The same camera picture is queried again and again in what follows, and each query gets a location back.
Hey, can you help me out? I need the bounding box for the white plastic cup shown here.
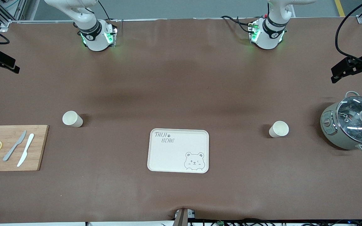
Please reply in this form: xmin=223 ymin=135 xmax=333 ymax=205
xmin=269 ymin=121 xmax=289 ymax=138
xmin=62 ymin=110 xmax=84 ymax=128

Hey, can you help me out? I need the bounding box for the cream tray with bear print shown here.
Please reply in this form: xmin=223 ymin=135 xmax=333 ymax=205
xmin=147 ymin=128 xmax=210 ymax=174

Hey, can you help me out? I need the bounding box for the glass pot lid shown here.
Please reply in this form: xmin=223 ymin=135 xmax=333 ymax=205
xmin=336 ymin=96 xmax=362 ymax=140

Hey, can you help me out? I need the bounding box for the yellow floor tape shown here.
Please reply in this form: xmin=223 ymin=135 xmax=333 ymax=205
xmin=334 ymin=0 xmax=347 ymax=18

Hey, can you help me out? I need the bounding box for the grey-green electric cooking pot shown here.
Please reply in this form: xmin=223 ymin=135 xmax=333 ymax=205
xmin=320 ymin=91 xmax=362 ymax=153

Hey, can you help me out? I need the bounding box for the grey plastic knife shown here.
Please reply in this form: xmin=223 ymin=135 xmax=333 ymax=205
xmin=3 ymin=130 xmax=27 ymax=162

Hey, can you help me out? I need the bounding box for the wooden cutting board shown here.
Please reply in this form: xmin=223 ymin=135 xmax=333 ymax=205
xmin=0 ymin=125 xmax=49 ymax=172

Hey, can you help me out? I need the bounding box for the white plastic knife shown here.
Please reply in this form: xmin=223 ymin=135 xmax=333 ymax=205
xmin=17 ymin=133 xmax=35 ymax=167

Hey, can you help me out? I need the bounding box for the brown table mat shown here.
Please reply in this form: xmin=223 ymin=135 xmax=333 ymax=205
xmin=0 ymin=17 xmax=362 ymax=224

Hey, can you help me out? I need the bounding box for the black right arm base cable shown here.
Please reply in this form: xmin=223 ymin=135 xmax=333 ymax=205
xmin=98 ymin=0 xmax=111 ymax=21

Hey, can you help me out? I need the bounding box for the black arm base cable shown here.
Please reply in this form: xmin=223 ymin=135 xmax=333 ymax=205
xmin=98 ymin=0 xmax=111 ymax=21
xmin=221 ymin=15 xmax=254 ymax=34

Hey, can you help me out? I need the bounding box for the black left arm base cable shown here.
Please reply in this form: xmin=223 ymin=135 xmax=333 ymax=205
xmin=221 ymin=15 xmax=254 ymax=34

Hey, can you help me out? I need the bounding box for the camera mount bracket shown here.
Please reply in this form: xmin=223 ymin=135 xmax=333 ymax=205
xmin=174 ymin=208 xmax=196 ymax=226

